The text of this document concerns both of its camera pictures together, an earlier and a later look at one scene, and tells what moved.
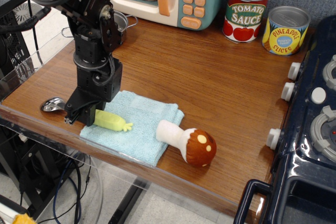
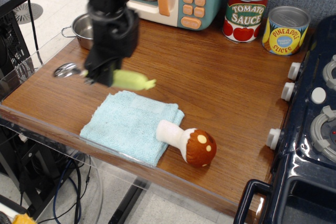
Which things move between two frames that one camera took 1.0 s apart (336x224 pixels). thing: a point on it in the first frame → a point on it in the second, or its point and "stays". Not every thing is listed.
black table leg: (130, 202) stays
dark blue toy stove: (302, 190) stays
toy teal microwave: (189, 0) stays
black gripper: (95, 85) → (115, 36)
